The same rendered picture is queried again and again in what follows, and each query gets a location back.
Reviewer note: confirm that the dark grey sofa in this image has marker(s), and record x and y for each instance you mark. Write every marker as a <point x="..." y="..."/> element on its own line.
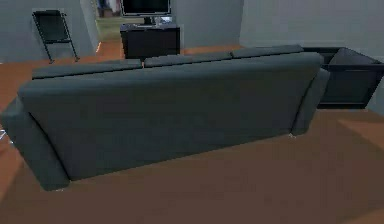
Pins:
<point x="173" y="110"/>

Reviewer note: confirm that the black television cabinet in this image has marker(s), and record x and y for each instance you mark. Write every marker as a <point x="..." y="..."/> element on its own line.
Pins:
<point x="150" y="41"/>

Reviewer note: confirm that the black television set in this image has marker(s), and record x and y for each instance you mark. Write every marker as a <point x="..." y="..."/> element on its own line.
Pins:
<point x="145" y="7"/>

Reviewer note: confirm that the black armchair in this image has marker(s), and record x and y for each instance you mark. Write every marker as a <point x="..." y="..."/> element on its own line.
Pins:
<point x="350" y="80"/>

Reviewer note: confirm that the black folding chair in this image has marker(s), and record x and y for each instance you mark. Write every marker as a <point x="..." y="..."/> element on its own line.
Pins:
<point x="53" y="28"/>

